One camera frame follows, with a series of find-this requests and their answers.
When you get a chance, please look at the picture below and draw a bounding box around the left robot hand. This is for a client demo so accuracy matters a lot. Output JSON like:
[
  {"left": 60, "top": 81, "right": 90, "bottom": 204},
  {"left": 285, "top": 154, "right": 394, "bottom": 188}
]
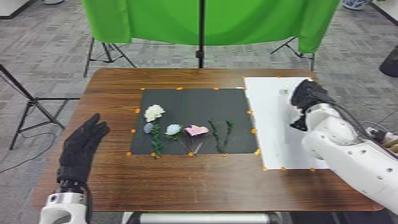
[{"left": 55, "top": 112, "right": 113, "bottom": 185}]

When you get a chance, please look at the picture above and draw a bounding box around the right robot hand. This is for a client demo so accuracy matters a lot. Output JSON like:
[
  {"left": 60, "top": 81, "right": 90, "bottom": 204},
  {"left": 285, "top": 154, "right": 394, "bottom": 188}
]
[{"left": 287, "top": 78, "right": 337, "bottom": 114}]

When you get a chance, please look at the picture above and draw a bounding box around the white sheet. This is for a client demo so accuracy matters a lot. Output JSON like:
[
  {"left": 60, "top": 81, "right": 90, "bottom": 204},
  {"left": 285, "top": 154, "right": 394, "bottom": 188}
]
[{"left": 243, "top": 76, "right": 330, "bottom": 172}]

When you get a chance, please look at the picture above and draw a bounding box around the grey-blue flower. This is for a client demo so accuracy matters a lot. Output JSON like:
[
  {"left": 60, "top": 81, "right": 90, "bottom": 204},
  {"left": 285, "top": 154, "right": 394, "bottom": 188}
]
[{"left": 142, "top": 122, "right": 156, "bottom": 135}]

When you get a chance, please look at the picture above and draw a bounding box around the black cloth stand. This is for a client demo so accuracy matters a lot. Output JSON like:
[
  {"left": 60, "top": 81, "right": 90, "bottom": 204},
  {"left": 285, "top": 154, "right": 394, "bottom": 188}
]
[
  {"left": 81, "top": 36, "right": 138, "bottom": 79},
  {"left": 268, "top": 36, "right": 317, "bottom": 72}
]

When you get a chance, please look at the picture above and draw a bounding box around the black tripod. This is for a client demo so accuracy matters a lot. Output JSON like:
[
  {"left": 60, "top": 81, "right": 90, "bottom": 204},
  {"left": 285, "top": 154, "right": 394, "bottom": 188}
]
[{"left": 0, "top": 63, "right": 81, "bottom": 151}]

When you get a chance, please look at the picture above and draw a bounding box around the white flower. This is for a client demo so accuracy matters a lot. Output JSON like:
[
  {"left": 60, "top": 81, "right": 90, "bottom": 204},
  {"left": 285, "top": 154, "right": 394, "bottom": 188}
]
[{"left": 142, "top": 104, "right": 166, "bottom": 159}]

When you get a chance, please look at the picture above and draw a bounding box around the black chair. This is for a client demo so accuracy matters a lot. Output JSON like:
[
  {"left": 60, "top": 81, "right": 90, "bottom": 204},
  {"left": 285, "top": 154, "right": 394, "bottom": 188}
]
[{"left": 376, "top": 44, "right": 398, "bottom": 79}]

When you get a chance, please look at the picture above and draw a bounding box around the light blue flower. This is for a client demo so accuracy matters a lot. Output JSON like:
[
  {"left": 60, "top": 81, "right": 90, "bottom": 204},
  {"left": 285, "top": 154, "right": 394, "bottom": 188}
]
[{"left": 163, "top": 123, "right": 195, "bottom": 155}]

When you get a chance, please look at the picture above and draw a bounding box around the dark mat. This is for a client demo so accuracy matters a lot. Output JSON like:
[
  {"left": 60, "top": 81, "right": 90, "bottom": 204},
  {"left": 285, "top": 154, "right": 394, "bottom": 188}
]
[{"left": 127, "top": 87, "right": 261, "bottom": 156}]

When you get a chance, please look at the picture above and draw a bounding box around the pink flower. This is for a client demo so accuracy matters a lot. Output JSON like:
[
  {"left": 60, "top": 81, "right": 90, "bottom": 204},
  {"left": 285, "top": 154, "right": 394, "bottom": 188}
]
[{"left": 182, "top": 124, "right": 211, "bottom": 156}]

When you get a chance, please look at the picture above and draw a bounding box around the black stand pole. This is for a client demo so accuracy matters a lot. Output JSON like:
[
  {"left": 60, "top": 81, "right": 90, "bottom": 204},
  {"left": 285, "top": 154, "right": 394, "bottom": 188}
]
[{"left": 195, "top": 0, "right": 207, "bottom": 70}]

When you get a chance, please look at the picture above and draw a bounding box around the pale grey bar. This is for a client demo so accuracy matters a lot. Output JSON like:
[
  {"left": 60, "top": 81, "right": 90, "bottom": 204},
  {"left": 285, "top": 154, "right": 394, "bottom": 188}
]
[{"left": 126, "top": 212, "right": 280, "bottom": 224}]

